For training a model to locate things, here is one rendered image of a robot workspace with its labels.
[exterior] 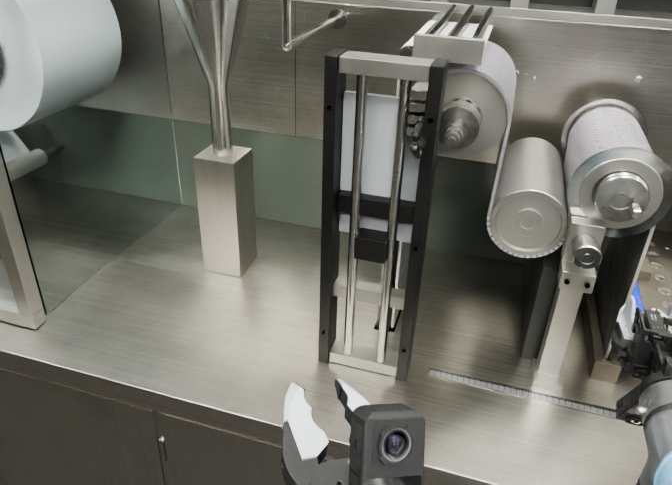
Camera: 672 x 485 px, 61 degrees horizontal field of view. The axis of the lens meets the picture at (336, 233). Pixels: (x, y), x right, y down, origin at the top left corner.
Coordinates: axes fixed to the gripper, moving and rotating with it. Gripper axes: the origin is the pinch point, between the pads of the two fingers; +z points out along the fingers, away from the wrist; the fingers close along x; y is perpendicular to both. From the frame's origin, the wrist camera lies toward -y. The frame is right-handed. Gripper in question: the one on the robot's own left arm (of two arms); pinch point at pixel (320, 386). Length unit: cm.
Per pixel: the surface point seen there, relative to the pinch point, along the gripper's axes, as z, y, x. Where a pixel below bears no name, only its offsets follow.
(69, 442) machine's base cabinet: 54, 63, -29
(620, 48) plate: 54, -26, 69
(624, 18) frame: 55, -31, 68
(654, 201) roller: 23, -9, 57
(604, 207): 26, -7, 50
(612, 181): 26, -11, 50
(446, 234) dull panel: 69, 22, 53
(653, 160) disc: 25, -15, 54
